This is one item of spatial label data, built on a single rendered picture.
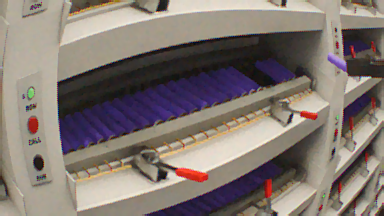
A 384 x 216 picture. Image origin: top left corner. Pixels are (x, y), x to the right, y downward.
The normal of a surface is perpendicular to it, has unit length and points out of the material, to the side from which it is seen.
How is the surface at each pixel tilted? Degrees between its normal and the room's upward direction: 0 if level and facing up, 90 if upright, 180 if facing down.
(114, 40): 108
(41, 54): 90
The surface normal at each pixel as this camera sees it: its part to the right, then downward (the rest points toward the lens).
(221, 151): 0.23, -0.85
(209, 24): 0.71, 0.47
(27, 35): 0.75, 0.19
